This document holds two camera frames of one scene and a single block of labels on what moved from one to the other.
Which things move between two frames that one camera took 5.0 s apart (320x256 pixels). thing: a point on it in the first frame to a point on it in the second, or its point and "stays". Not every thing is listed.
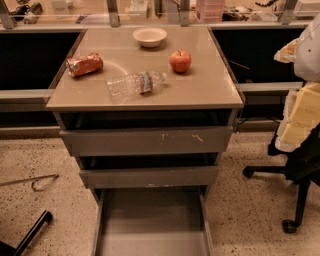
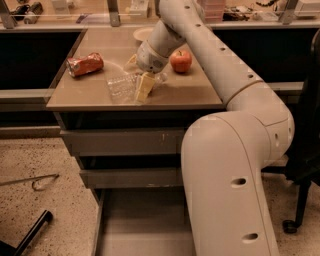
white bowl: x=150 y=36 stays
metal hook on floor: x=33 y=179 stays
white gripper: x=308 y=60 to x=149 y=60
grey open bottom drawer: x=153 y=221 stays
